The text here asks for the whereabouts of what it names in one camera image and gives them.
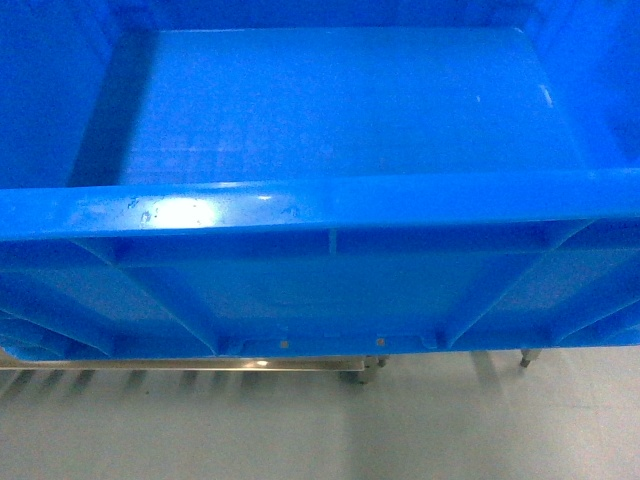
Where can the stainless steel shelf frame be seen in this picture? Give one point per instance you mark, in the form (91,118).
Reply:
(360,369)

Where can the large blue plastic crate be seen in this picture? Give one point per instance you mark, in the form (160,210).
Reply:
(240,179)

